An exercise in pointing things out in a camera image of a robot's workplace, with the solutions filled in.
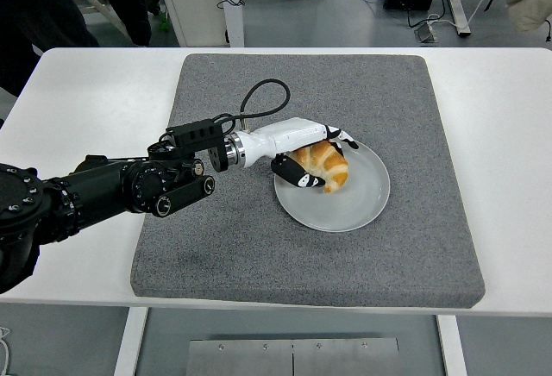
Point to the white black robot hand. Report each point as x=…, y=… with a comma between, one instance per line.
x=284, y=136

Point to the golden croissant bread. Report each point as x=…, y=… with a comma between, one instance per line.
x=332, y=164

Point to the grey round plate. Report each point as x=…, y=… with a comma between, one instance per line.
x=345, y=210

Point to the grey metal plate with screws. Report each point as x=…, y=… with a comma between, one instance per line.
x=293, y=359

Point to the grey speckled mat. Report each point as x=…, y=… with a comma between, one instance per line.
x=259, y=264

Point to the white cabinet panel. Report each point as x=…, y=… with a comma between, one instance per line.
x=194, y=1

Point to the green small object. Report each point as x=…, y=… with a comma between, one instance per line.
x=162, y=20

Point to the grey foot pedal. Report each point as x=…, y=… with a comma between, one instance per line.
x=426, y=33

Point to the white desk leg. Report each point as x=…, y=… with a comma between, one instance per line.
x=458, y=1

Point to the white table leg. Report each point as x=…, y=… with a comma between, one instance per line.
x=129, y=341
x=453, y=346

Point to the person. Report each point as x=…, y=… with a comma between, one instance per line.
x=34, y=14

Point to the white desk post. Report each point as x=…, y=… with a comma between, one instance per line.
x=233, y=22

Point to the white chair frame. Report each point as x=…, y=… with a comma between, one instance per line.
x=92, y=1

